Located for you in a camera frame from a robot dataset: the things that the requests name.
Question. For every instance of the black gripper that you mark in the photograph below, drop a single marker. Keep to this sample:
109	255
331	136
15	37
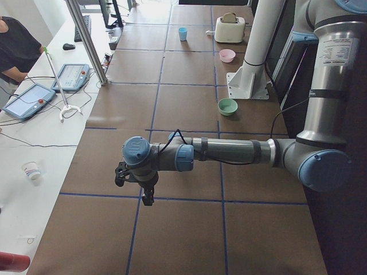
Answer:
147	182

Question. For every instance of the light blue plastic cup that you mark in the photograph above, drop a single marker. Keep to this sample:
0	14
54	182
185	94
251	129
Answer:
182	31

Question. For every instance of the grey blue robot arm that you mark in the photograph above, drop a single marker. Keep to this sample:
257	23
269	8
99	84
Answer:
317	155

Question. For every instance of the paper cup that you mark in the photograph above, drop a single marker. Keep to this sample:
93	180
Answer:
31	170

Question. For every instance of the green bowl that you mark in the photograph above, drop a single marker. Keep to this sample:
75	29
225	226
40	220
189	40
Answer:
227	106

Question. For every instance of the white grabber stick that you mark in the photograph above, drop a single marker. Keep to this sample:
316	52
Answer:
66	106

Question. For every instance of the far teach pendant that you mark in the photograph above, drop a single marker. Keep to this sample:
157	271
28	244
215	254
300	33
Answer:
73	76

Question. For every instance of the teach pendant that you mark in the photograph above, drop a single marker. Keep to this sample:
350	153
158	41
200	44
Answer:
29	102
73	76

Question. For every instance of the red cylinder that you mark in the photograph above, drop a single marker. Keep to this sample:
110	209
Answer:
14	262

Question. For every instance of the white mounting column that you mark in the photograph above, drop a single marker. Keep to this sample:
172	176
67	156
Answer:
249	82

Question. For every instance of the near teach pendant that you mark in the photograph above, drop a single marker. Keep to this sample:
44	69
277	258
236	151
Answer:
29	102

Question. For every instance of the pink bowl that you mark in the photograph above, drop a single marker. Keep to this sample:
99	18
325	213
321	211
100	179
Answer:
227	55

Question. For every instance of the black computer mouse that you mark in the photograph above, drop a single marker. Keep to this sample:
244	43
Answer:
68	46

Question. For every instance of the cream toaster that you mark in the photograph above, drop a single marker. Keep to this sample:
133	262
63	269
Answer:
229	32

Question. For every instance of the person in black shirt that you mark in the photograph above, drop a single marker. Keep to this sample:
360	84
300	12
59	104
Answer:
19	50

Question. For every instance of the toast slice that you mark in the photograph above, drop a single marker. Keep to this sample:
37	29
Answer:
229	18

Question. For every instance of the black monitor stand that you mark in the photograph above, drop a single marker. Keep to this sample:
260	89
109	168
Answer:
111	14

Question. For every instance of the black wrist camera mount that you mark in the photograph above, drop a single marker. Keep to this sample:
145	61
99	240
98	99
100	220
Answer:
123	174

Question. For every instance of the aluminium frame post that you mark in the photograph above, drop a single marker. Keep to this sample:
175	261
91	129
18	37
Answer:
77	17

